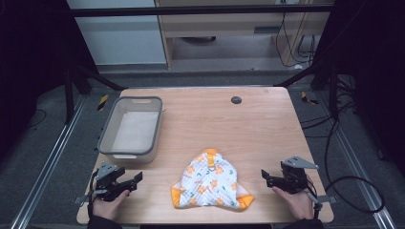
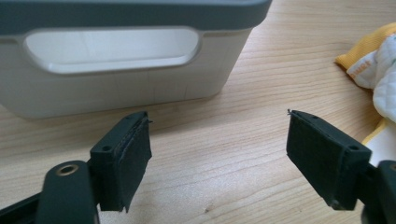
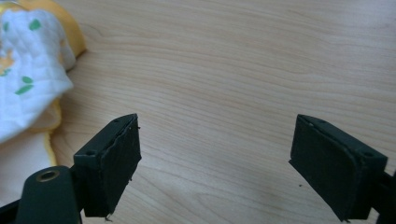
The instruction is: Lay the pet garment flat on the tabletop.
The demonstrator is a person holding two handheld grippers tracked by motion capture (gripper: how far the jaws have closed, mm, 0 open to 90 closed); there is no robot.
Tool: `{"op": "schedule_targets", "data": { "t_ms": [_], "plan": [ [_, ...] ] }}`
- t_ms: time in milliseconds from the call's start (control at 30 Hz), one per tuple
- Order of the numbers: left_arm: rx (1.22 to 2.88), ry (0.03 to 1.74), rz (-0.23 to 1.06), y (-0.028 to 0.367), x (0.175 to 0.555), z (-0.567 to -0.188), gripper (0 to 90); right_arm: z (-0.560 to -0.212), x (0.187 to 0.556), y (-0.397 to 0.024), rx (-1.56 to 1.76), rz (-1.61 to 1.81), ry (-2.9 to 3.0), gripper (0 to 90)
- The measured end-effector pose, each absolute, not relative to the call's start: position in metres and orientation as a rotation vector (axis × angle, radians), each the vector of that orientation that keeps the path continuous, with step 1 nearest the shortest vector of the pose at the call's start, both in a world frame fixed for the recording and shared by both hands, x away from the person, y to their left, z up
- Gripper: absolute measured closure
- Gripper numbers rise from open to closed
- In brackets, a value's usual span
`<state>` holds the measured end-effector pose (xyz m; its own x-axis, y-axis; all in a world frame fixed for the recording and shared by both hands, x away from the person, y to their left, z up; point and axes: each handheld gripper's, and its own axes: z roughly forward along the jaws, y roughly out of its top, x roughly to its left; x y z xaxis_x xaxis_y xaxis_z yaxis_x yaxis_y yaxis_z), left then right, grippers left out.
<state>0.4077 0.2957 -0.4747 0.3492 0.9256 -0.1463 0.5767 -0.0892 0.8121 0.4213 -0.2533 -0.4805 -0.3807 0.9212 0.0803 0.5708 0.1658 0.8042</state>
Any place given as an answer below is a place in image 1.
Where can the black curtain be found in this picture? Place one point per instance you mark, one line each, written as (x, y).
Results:
(372, 63)
(31, 63)

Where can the dark round table grommet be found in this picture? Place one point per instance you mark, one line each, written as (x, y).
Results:
(236, 100)

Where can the light wooden desk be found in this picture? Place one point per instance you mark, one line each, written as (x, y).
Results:
(223, 27)

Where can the grey rimmed plastic bin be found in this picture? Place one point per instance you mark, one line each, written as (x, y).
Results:
(135, 133)

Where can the black metal stand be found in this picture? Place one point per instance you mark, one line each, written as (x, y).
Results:
(68, 95)
(333, 92)

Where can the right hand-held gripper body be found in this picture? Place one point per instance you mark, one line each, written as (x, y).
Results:
(294, 178)

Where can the black horizontal frame bar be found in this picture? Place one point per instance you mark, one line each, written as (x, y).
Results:
(197, 11)

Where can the person's left hand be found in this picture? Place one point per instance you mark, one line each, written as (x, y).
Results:
(108, 208)

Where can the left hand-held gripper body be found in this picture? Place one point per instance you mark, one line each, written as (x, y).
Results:
(107, 187)

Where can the aluminium floor rail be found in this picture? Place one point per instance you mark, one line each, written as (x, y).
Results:
(358, 165)
(47, 165)

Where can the white cabinet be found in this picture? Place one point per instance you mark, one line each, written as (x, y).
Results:
(121, 38)

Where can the floral quilted baby bib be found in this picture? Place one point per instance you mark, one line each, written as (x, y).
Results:
(210, 184)

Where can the person's right hand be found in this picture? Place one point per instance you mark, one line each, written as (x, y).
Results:
(297, 205)

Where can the yellow black tape strip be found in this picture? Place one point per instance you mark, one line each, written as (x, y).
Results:
(102, 102)
(306, 98)

